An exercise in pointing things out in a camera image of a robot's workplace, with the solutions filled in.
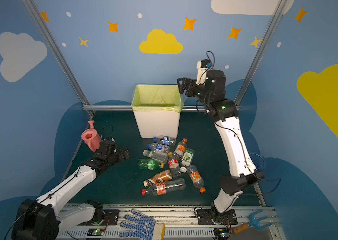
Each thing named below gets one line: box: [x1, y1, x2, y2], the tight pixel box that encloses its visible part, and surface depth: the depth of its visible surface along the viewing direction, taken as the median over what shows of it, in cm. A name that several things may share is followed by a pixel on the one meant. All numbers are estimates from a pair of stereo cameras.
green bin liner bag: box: [131, 84, 184, 113], surface depth 100 cm
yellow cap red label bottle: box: [168, 152, 182, 178], surface depth 90 cm
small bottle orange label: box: [187, 165, 206, 194], surface depth 86 cm
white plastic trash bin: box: [133, 111, 181, 138], surface depth 95 cm
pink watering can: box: [81, 120, 101, 152], surface depth 95 cm
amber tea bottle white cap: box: [143, 169, 173, 187], surface depth 85 cm
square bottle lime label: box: [181, 148, 195, 167], surface depth 95 cm
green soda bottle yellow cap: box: [137, 158, 164, 170], surface depth 91 cm
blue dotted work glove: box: [119, 208, 156, 240], surface depth 73 cm
